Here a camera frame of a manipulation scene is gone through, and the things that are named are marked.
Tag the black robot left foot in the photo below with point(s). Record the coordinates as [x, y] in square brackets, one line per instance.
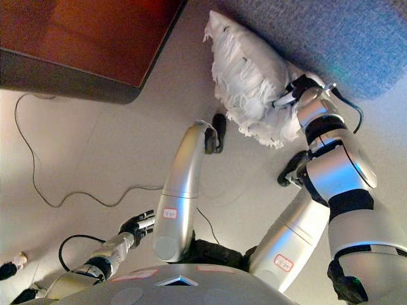
[220, 127]

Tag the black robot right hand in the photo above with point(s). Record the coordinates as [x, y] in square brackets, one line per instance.
[297, 87]

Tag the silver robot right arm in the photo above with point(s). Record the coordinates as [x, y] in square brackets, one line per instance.
[343, 171]

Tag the brown wooden table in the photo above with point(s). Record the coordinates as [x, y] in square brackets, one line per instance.
[79, 38]

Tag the grey upholstered tub armchair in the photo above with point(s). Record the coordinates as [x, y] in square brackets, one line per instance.
[334, 44]

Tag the black robot right foot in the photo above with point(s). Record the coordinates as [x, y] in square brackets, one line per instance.
[292, 168]

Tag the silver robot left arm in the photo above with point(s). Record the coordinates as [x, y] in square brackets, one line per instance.
[98, 257]

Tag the white fringed pillow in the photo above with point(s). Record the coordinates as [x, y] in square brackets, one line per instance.
[248, 82]

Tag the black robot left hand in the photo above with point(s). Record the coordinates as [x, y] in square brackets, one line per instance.
[136, 225]

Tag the silver robot right leg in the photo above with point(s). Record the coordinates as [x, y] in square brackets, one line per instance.
[286, 235]

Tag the grey robot torso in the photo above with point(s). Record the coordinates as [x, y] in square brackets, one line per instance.
[159, 286]

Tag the black robot foot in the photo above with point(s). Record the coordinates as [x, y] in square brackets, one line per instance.
[220, 127]
[292, 168]

